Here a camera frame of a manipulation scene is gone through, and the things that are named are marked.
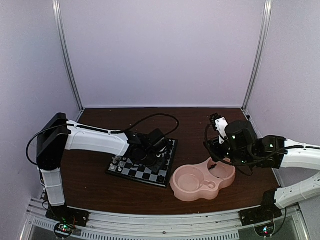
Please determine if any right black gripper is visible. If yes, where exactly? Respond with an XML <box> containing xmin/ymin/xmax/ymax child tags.
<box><xmin>204</xmin><ymin>136</ymin><xmax>254</xmax><ymax>167</ymax></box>

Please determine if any black and white chessboard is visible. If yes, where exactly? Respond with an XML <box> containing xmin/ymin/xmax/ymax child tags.
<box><xmin>105</xmin><ymin>138</ymin><xmax>178</xmax><ymax>188</ymax></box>

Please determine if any black rook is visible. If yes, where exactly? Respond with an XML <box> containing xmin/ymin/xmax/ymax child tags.
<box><xmin>157</xmin><ymin>175</ymin><xmax>165</xmax><ymax>183</ymax></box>

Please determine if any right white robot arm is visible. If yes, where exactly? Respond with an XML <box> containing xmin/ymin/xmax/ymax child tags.
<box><xmin>204</xmin><ymin>116</ymin><xmax>320</xmax><ymax>221</ymax></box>

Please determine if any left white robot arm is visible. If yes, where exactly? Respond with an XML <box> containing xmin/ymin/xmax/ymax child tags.
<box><xmin>36</xmin><ymin>112</ymin><xmax>173</xmax><ymax>222</ymax></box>

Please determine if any pink double pet bowl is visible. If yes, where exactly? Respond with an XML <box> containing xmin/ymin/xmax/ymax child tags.
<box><xmin>169</xmin><ymin>158</ymin><xmax>236</xmax><ymax>202</ymax></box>

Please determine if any left black cable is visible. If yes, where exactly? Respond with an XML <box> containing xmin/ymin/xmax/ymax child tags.
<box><xmin>109</xmin><ymin>113</ymin><xmax>180</xmax><ymax>141</ymax></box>

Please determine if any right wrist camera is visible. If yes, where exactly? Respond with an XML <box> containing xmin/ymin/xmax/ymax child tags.
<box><xmin>209</xmin><ymin>113</ymin><xmax>228</xmax><ymax>145</ymax></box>

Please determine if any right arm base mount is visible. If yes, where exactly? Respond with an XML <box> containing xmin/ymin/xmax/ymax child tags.
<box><xmin>239</xmin><ymin>206</ymin><xmax>282</xmax><ymax>226</ymax></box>

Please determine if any front aluminium rail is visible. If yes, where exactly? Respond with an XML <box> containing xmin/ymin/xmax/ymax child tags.
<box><xmin>18</xmin><ymin>197</ymin><xmax>310</xmax><ymax>240</ymax></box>

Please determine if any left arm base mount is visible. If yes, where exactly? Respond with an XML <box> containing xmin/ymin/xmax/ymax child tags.
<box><xmin>45</xmin><ymin>207</ymin><xmax>90</xmax><ymax>227</ymax></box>

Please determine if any left aluminium frame post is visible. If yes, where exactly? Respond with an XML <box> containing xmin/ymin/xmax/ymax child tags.
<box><xmin>52</xmin><ymin>0</ymin><xmax>85</xmax><ymax>114</ymax></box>

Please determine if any aluminium frame post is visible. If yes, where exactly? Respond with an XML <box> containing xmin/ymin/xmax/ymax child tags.
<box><xmin>242</xmin><ymin>0</ymin><xmax>273</xmax><ymax>112</ymax></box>
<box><xmin>52</xmin><ymin>0</ymin><xmax>85</xmax><ymax>114</ymax></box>

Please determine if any right aluminium frame post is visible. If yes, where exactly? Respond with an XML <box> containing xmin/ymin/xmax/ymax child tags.
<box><xmin>242</xmin><ymin>0</ymin><xmax>273</xmax><ymax>112</ymax></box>

